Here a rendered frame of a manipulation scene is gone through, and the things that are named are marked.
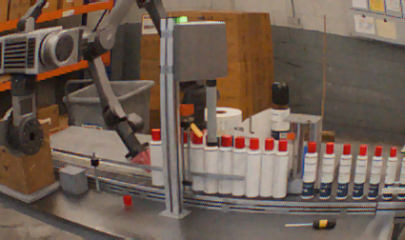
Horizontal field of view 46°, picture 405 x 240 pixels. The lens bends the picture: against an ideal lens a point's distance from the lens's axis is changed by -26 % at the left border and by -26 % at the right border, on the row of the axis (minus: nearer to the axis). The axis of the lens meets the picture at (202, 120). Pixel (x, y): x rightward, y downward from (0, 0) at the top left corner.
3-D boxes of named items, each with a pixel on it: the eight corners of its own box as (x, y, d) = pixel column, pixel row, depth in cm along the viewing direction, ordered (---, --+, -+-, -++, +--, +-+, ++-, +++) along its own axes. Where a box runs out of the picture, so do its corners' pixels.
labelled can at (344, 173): (348, 195, 197) (354, 143, 192) (345, 200, 192) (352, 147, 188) (336, 195, 199) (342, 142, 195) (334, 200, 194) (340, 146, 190)
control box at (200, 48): (228, 77, 201) (226, 22, 197) (180, 82, 193) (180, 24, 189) (211, 73, 210) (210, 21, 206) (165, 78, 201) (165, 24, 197)
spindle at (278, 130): (291, 146, 270) (291, 82, 264) (285, 150, 262) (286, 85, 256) (273, 145, 273) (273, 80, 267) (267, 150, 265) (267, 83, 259)
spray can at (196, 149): (206, 187, 222) (205, 130, 218) (207, 191, 217) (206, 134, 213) (191, 188, 222) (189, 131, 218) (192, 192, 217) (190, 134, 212)
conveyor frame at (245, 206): (378, 205, 194) (380, 193, 193) (374, 214, 184) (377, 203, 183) (41, 164, 261) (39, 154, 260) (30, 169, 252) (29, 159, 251)
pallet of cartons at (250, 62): (279, 141, 641) (274, 12, 611) (246, 162, 571) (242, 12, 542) (179, 130, 699) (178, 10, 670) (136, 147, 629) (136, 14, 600)
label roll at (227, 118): (244, 150, 272) (244, 116, 269) (196, 151, 271) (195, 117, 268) (238, 138, 292) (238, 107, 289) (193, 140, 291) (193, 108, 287)
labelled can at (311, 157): (314, 195, 203) (320, 140, 199) (311, 200, 198) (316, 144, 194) (302, 194, 205) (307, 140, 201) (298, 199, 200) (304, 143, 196)
